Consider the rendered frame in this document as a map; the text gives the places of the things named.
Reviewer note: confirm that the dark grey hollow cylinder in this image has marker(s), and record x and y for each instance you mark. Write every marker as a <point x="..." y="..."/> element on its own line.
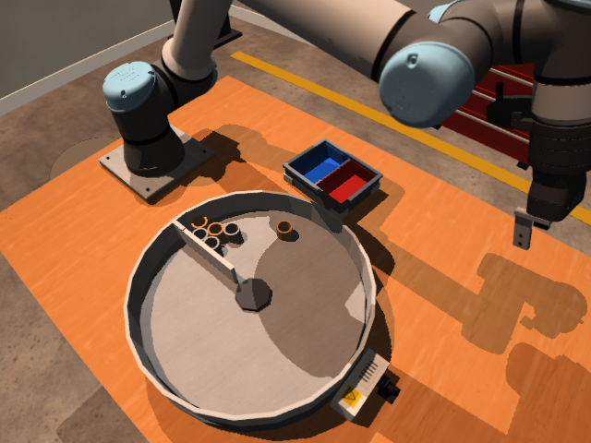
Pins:
<point x="201" y="232"/>
<point x="212" y="240"/>
<point x="232" y="237"/>

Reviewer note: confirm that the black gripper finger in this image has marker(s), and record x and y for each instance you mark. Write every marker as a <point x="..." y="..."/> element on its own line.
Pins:
<point x="523" y="227"/>
<point x="541" y="226"/>

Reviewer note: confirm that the grey bin with blue and red compartments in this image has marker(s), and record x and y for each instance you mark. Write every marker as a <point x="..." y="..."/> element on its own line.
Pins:
<point x="344" y="180"/>

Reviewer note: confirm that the bronze bushing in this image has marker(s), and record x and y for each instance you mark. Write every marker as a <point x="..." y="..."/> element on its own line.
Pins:
<point x="215" y="227"/>
<point x="284" y="225"/>
<point x="198" y="220"/>

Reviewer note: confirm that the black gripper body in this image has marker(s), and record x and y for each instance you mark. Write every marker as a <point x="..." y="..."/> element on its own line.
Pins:
<point x="559" y="144"/>

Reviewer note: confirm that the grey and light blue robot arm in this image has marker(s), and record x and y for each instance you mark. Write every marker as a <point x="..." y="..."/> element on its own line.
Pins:
<point x="431" y="65"/>

